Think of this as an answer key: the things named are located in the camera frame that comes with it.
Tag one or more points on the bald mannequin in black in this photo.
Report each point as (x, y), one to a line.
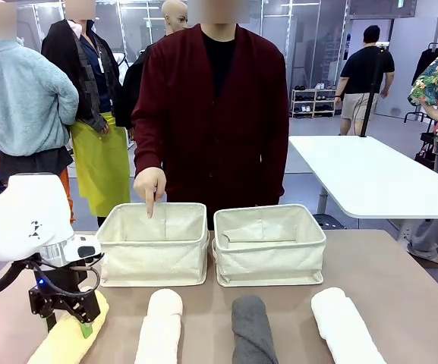
(175, 15)

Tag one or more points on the man in black t-shirt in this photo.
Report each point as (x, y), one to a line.
(364, 72)

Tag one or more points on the black clothes rack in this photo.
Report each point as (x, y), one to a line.
(427, 64)

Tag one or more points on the white table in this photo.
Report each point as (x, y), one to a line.
(355, 178)

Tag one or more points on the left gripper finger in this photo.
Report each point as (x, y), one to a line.
(87, 312)
(51, 320)

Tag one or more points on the mannequin with yellow apron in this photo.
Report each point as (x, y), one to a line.
(97, 170)

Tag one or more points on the cream fabric basket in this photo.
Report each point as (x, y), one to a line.
(271, 265)
(154, 261)

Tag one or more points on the person's right hand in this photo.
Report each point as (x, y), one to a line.
(150, 184)

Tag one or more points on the person's right forearm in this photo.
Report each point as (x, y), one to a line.
(146, 140)

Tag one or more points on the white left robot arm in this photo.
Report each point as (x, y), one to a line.
(21, 212)

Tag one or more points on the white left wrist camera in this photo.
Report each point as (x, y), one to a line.
(84, 248)

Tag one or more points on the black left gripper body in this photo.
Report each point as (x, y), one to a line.
(59, 282)

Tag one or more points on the person in maroon cardigan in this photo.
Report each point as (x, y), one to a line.
(218, 144)

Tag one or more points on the black tripod pole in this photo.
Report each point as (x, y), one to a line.
(368, 113)

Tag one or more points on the yellow towel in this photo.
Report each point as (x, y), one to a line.
(63, 341)

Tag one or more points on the white towel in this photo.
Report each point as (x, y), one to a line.
(340, 322)

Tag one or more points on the black stool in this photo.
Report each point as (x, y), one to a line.
(328, 221)

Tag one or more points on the mannequin in blue fleece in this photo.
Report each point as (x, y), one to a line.
(21, 95)

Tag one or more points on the cream rolled towel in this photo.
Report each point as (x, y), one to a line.
(161, 326)

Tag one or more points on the person's left forearm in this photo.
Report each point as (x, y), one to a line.
(275, 167)

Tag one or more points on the white shoe rack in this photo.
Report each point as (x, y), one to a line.
(313, 102)

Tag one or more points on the grey towel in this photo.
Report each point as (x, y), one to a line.
(253, 330)

